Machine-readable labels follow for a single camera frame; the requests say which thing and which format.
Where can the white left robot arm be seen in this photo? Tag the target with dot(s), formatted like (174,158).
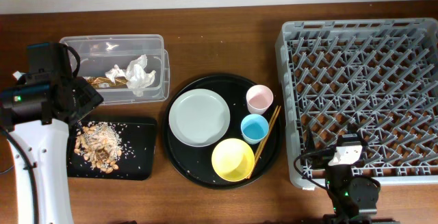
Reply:
(36,120)

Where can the grey dishwasher rack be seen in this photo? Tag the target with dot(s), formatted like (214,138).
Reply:
(379,75)

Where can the large white tissue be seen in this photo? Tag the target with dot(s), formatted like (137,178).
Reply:
(135,74)

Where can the blue plastic cup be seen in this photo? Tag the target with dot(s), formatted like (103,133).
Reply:
(254,128)

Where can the gold snack wrapper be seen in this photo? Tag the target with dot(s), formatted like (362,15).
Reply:
(104,82)

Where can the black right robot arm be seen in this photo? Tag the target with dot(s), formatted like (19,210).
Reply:
(354,198)

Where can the pink plastic cup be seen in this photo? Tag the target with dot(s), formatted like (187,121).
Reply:
(258,99)

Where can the grey round plate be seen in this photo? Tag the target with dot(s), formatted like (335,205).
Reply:
(199,117)

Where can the black rectangular tray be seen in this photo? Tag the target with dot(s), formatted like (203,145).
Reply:
(142,133)

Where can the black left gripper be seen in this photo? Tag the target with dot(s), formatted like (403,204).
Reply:
(89,97)

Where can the yellow plastic bowl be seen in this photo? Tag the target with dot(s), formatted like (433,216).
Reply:
(233,159)

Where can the clear plastic waste bin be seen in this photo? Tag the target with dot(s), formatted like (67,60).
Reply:
(99,54)

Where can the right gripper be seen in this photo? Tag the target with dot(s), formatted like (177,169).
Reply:
(311,144)

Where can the peanut and rice scraps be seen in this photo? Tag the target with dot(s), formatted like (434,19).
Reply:
(101,145)

